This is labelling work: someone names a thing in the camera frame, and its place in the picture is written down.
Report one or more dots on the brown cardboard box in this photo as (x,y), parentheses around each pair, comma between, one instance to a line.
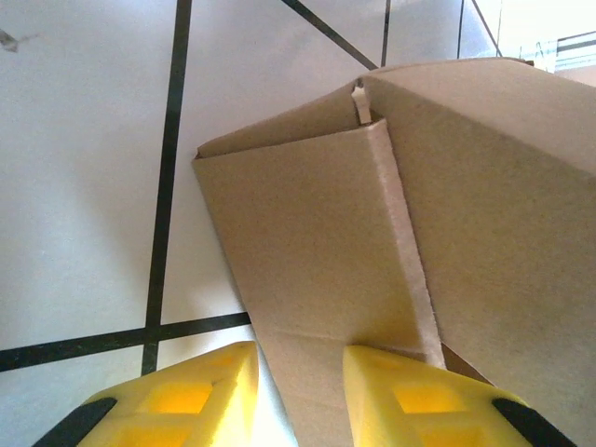
(326,233)

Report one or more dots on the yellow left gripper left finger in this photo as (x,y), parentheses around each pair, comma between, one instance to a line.
(177,410)

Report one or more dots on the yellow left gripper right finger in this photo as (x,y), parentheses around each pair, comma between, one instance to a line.
(419,405)

